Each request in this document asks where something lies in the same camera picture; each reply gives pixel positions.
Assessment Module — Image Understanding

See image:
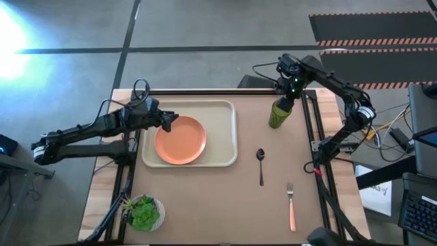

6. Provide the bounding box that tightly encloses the beige plastic tray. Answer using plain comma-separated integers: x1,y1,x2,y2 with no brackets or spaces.
141,99,239,168

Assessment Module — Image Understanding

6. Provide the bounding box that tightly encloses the black desk beam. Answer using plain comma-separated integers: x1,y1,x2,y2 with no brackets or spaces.
354,155,417,191

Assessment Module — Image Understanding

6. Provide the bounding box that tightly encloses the small blue screen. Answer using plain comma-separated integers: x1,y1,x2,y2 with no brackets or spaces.
412,128,437,149

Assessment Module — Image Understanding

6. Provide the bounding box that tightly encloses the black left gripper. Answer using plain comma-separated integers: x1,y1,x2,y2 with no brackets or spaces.
143,98,180,133

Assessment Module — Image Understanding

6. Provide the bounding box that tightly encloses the green plant in white pot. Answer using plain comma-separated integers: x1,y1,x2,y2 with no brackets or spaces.
121,194,167,232

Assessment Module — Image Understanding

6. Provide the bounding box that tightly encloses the fork with pink handle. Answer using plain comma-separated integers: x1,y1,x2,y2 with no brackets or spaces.
286,182,297,232

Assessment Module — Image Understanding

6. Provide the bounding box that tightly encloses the black power adapter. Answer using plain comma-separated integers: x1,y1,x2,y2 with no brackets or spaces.
389,128,413,154

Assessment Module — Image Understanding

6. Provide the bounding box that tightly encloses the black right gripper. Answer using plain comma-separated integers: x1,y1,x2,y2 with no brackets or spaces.
275,75,303,113

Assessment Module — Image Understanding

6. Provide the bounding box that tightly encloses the black flat case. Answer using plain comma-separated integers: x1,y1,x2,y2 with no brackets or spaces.
237,74,284,89

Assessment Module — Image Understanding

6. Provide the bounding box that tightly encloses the white cable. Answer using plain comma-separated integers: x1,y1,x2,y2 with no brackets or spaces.
371,112,410,151

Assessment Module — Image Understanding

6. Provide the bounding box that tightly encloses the orange plate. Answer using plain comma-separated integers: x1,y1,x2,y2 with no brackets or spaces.
154,115,208,165

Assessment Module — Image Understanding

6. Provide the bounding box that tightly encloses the white paper sheet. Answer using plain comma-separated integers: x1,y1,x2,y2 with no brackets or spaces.
354,165,393,217

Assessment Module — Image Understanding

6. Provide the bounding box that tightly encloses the black mat with striped edge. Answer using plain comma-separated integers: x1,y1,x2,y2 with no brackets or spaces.
319,47,437,91
309,12,437,47

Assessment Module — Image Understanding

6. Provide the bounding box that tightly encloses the black device with blue light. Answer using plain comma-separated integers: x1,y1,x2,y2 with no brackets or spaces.
0,134,19,157

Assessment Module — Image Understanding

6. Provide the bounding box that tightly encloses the black keyboard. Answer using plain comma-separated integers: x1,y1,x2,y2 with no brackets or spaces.
397,191,437,243

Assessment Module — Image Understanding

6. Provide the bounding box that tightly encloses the yellow cable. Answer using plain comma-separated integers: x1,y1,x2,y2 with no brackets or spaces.
363,109,410,141

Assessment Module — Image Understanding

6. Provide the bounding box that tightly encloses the black metal table frame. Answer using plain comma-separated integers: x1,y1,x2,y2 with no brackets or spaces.
104,87,369,244

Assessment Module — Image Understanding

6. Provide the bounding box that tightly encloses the black cable bundle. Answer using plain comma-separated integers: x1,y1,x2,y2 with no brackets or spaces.
303,160,369,244
81,160,137,244

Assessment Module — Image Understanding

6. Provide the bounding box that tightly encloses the grey computer case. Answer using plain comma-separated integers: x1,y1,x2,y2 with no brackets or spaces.
408,83,437,178

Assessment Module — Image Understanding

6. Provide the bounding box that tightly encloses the black rounded object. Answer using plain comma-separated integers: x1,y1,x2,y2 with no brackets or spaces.
307,227,342,246

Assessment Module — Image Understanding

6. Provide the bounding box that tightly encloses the grey side table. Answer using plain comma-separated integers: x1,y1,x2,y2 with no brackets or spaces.
0,152,56,246

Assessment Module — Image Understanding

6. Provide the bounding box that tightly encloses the dark metal spoon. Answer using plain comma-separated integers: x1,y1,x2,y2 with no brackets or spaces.
256,148,266,187

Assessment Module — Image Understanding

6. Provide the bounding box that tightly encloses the green faceted cup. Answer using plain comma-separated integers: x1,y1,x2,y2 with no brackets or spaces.
268,100,293,130

